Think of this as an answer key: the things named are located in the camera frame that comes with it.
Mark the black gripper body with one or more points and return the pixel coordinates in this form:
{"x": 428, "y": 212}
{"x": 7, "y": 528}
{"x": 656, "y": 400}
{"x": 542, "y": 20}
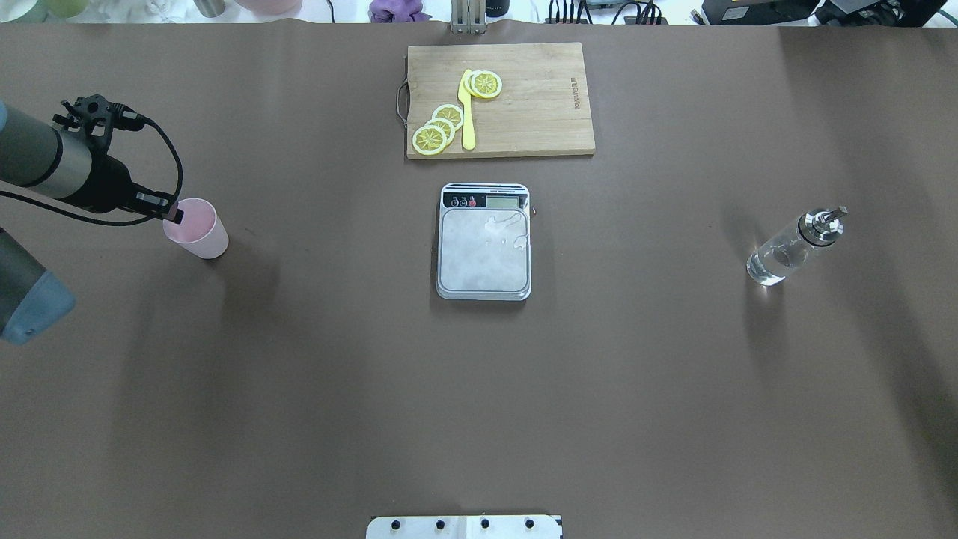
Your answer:
{"x": 109, "y": 185}

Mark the lemon slice stack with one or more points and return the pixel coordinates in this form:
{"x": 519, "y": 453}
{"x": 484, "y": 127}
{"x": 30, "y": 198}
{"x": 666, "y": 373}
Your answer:
{"x": 439, "y": 131}

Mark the silver digital kitchen scale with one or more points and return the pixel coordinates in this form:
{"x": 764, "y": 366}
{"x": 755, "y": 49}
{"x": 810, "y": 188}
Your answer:
{"x": 484, "y": 242}

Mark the clear glass sauce bottle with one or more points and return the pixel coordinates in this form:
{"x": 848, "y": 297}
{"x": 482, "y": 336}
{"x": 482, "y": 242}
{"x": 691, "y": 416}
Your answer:
{"x": 809, "y": 235}

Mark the purple cloth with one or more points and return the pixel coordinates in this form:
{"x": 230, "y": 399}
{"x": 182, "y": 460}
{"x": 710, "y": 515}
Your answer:
{"x": 393, "y": 11}

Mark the lemon slice single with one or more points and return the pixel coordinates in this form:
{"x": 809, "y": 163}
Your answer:
{"x": 484, "y": 84}

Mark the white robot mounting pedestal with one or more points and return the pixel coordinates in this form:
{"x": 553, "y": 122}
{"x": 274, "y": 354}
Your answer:
{"x": 467, "y": 526}

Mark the aluminium frame post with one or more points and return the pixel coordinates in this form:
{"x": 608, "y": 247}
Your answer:
{"x": 468, "y": 17}

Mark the wooden cutting board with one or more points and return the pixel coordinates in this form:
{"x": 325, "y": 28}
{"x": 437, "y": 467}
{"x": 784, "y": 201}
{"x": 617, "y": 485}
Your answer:
{"x": 543, "y": 108}

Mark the yellow plastic knife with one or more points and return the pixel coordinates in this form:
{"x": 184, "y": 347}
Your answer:
{"x": 464, "y": 96}

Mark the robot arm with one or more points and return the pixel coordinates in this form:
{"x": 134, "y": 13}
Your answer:
{"x": 33, "y": 298}

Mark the pink plastic cup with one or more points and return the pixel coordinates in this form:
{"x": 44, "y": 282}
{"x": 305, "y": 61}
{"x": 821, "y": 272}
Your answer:
{"x": 200, "y": 230}

